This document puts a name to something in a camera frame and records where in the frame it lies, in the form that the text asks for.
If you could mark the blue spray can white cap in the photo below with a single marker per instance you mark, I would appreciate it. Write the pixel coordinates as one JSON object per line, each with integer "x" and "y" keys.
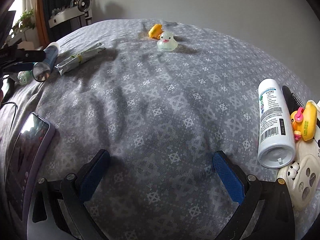
{"x": 42, "y": 70}

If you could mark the black hairbrush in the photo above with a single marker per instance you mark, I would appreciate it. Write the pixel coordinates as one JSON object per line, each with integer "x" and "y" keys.
{"x": 292, "y": 100}

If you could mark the white green wipes packet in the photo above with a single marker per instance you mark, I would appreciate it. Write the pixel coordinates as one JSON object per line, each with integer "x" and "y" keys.
{"x": 78, "y": 59}

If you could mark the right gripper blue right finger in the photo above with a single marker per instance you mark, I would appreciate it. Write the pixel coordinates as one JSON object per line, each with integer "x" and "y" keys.
{"x": 276, "y": 219}

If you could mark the potted green plant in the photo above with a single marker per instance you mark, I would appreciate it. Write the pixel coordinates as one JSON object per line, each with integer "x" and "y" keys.
{"x": 26, "y": 21}

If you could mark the grey patterned tablecloth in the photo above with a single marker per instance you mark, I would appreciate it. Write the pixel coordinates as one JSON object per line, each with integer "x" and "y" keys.
{"x": 161, "y": 116}

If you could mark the clear translucent duck toy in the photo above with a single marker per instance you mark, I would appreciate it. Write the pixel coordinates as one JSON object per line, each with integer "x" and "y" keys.
{"x": 167, "y": 42}

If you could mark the cream panda phone case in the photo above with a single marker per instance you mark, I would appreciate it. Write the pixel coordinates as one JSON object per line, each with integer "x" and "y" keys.
{"x": 302, "y": 174}

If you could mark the smartphone in lilac case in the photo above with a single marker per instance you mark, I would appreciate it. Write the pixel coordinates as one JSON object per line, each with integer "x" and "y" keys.
{"x": 27, "y": 154}

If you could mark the small yellow duck toy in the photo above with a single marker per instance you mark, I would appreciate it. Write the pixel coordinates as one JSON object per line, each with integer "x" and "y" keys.
{"x": 155, "y": 32}

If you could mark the white cylindrical bottle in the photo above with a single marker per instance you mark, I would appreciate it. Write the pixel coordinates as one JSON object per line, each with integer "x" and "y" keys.
{"x": 276, "y": 147}

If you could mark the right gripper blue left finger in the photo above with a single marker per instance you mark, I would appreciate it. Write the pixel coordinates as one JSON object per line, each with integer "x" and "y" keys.
{"x": 47, "y": 219}

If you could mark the white shelf table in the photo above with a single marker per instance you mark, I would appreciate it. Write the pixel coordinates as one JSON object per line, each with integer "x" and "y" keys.
{"x": 69, "y": 14}

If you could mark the yellow duck with pink headphones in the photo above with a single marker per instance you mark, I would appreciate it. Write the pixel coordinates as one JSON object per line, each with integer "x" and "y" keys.
{"x": 304, "y": 121}

